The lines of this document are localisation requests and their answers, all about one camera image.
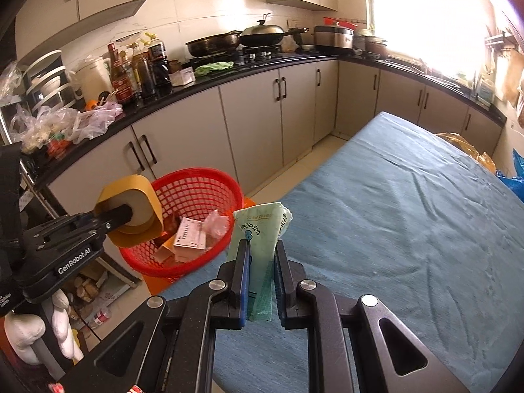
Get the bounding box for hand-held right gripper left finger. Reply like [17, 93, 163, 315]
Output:
[67, 239, 251, 393]

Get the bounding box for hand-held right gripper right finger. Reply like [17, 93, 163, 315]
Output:
[273, 246, 471, 393]

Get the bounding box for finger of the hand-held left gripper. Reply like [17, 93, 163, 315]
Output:
[93, 205, 134, 234]

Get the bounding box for brown tape roll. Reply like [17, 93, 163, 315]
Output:
[93, 174, 164, 248]

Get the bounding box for green tissue packet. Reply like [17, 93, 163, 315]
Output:
[233, 201, 294, 322]

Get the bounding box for clear plastic wrapper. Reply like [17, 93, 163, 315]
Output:
[202, 210, 233, 239]

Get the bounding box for white printed paper box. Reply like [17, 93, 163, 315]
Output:
[173, 218, 208, 262]

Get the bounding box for red plastic basket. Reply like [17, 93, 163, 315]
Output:
[119, 167, 244, 281]

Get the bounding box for person's left hand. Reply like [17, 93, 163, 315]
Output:
[4, 289, 84, 365]

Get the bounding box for clear plastic bags pile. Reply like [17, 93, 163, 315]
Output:
[10, 100, 123, 153]

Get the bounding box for blue tablecloth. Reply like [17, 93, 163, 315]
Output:
[164, 111, 524, 393]

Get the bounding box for group of sauce bottles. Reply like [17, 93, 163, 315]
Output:
[107, 33, 171, 105]

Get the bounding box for white dish rack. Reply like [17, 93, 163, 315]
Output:
[22, 49, 77, 112]

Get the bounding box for small white cardboard box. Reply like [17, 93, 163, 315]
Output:
[170, 67, 196, 87]

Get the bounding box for lower kitchen cabinets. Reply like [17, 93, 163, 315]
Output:
[41, 59, 504, 214]

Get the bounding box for green cloth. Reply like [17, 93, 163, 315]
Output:
[194, 61, 234, 78]

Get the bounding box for black kitchen countertop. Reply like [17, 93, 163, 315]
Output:
[25, 51, 508, 181]

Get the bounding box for black frying pan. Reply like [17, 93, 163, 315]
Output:
[185, 30, 243, 58]

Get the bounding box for gas stove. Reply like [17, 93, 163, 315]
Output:
[192, 47, 287, 68]

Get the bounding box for black wok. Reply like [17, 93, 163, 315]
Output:
[239, 14, 310, 48]

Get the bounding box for yellow plastic bag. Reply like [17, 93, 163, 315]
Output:
[434, 132, 497, 175]

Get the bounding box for silver rice cooker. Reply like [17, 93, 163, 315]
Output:
[314, 22, 355, 54]

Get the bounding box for blue plastic bag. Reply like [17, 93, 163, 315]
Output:
[495, 149, 524, 203]

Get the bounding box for small dark pot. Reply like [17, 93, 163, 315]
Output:
[354, 28, 388, 59]

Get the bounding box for kitchen window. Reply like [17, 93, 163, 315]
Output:
[368, 0, 498, 80]

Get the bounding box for hanging wall items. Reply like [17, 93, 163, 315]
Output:
[485, 30, 524, 128]

